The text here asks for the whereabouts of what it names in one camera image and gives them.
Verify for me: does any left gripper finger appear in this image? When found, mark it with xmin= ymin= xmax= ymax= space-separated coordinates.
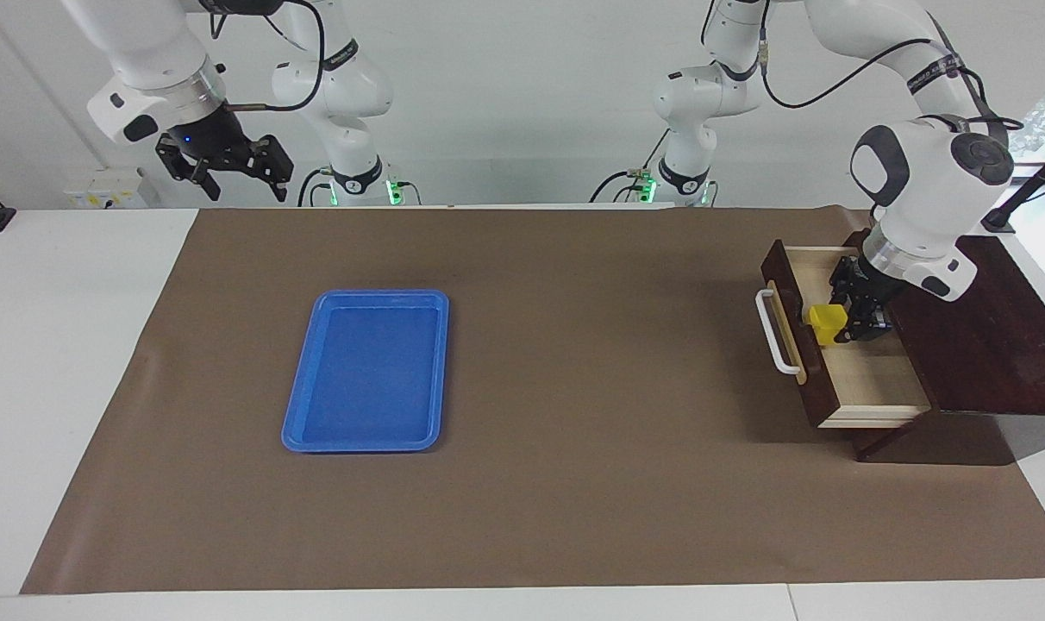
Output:
xmin=829 ymin=257 xmax=860 ymax=313
xmin=845 ymin=302 xmax=897 ymax=345

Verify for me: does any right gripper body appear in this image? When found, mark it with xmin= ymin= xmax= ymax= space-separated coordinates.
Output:
xmin=166 ymin=103 xmax=270 ymax=171

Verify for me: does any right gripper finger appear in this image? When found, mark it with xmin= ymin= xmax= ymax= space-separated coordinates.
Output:
xmin=155 ymin=141 xmax=222 ymax=202
xmin=247 ymin=134 xmax=296 ymax=204

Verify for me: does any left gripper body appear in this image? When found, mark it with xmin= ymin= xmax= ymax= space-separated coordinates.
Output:
xmin=845 ymin=254 xmax=908 ymax=310

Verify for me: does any yellow block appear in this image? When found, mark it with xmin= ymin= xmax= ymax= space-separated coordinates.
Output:
xmin=804 ymin=302 xmax=850 ymax=348

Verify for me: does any dark wooden cabinet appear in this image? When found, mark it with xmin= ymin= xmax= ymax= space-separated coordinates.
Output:
xmin=842 ymin=228 xmax=1045 ymax=463

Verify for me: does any blue plastic tray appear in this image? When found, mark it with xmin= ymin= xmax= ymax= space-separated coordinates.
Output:
xmin=281 ymin=289 xmax=451 ymax=455

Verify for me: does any black cable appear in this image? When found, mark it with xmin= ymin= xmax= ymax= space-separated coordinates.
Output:
xmin=205 ymin=0 xmax=328 ymax=114
xmin=296 ymin=167 xmax=339 ymax=209
xmin=589 ymin=127 xmax=672 ymax=205
xmin=699 ymin=0 xmax=1026 ymax=132

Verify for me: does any wooden drawer with white handle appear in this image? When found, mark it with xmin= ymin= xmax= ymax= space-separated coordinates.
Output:
xmin=754 ymin=239 xmax=934 ymax=430

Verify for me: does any white wall socket box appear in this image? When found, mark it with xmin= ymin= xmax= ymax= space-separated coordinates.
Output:
xmin=64 ymin=167 xmax=160 ymax=210

